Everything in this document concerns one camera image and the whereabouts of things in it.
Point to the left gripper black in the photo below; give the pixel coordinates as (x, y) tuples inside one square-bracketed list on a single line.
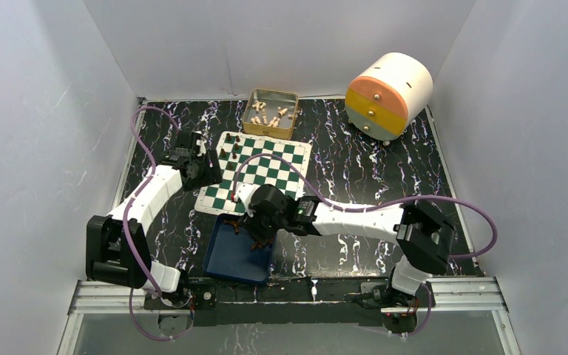
[(211, 176)]

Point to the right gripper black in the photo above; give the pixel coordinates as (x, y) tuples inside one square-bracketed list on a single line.
[(251, 224)]

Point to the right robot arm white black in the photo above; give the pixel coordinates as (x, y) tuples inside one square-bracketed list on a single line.
[(422, 232)]

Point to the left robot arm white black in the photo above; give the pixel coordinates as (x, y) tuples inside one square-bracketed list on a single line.
[(116, 248)]

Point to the pile of brown chess pieces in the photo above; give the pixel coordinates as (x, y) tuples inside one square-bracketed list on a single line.
[(260, 244)]

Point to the green white chess board mat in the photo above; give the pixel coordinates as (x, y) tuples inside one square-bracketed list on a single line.
[(280, 163)]

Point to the light wooden chess pieces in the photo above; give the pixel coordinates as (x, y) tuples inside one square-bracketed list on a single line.
[(269, 114)]

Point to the blue plastic tray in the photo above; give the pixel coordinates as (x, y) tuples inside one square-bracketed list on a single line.
[(228, 255)]

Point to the black base bar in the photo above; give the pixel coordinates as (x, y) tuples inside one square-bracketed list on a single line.
[(300, 300)]

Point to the gold metal tin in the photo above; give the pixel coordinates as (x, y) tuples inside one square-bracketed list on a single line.
[(272, 96)]

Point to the round mini drawer cabinet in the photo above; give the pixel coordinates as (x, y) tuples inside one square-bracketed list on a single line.
[(385, 98)]

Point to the aluminium rail frame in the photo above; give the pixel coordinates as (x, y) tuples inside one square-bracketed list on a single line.
[(470, 315)]

